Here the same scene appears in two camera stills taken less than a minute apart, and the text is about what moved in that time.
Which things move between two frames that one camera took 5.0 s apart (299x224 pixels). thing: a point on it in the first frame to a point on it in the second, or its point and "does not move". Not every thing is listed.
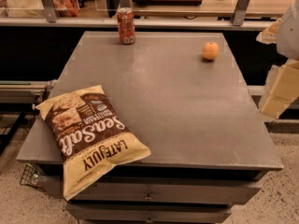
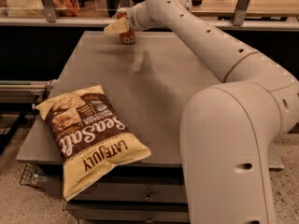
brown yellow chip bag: (90, 136) does not move
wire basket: (30, 176) does not move
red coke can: (125, 17) does not move
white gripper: (289, 35) to (135, 19)
